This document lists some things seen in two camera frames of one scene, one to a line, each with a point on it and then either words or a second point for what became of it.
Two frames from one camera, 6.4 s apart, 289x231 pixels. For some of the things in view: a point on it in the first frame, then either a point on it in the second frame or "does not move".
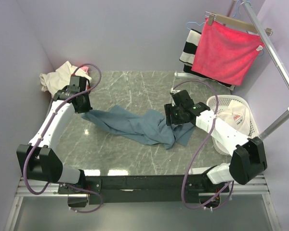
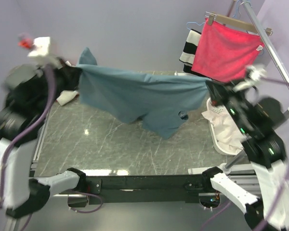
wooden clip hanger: (233, 22) does not move
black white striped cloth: (189, 49) does not move
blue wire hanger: (193, 22) does not move
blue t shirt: (144, 126) to (160, 102)
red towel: (225, 54) does not move
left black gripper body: (86, 106) to (64, 79)
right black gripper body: (176, 117) to (235, 101)
